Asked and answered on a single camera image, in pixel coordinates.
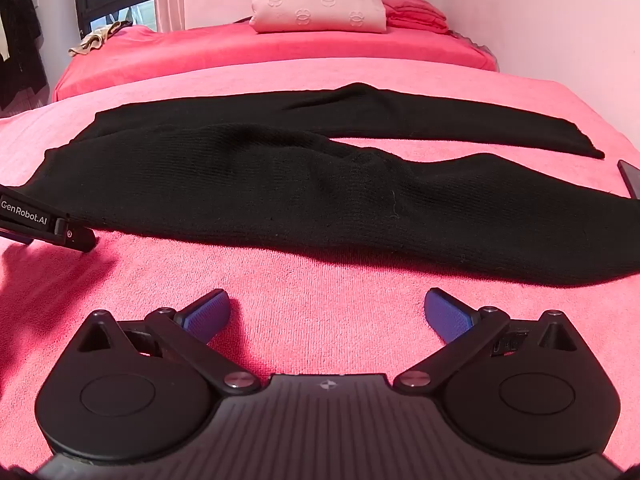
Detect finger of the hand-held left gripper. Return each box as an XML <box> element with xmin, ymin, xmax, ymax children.
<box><xmin>54</xmin><ymin>215</ymin><xmax>97</xmax><ymax>254</ymax></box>

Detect beige crumpled cloth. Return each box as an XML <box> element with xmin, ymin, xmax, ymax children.
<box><xmin>68</xmin><ymin>20</ymin><xmax>133</xmax><ymax>58</ymax></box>

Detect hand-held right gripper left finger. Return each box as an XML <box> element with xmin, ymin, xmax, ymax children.
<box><xmin>67</xmin><ymin>288</ymin><xmax>262</xmax><ymax>396</ymax></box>

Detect folded red blanket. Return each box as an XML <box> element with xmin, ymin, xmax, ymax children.
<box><xmin>381</xmin><ymin>0</ymin><xmax>449</xmax><ymax>35</ymax></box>

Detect black phone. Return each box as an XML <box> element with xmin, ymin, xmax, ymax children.
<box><xmin>617</xmin><ymin>159</ymin><xmax>640</xmax><ymax>197</ymax></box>

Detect pink bed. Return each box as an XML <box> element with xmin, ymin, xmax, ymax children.
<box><xmin>51</xmin><ymin>24</ymin><xmax>501</xmax><ymax>103</ymax></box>

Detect black pants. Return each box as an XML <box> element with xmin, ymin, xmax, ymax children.
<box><xmin>31</xmin><ymin>82</ymin><xmax>640</xmax><ymax>287</ymax></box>

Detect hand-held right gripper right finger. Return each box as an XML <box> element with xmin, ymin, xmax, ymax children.
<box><xmin>393</xmin><ymin>288</ymin><xmax>582</xmax><ymax>394</ymax></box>

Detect hanging dark clothes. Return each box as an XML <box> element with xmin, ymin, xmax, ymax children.
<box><xmin>0</xmin><ymin>0</ymin><xmax>50</xmax><ymax>112</ymax></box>

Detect pink embossed pillow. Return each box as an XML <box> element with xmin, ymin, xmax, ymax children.
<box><xmin>249</xmin><ymin>0</ymin><xmax>388</xmax><ymax>35</ymax></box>

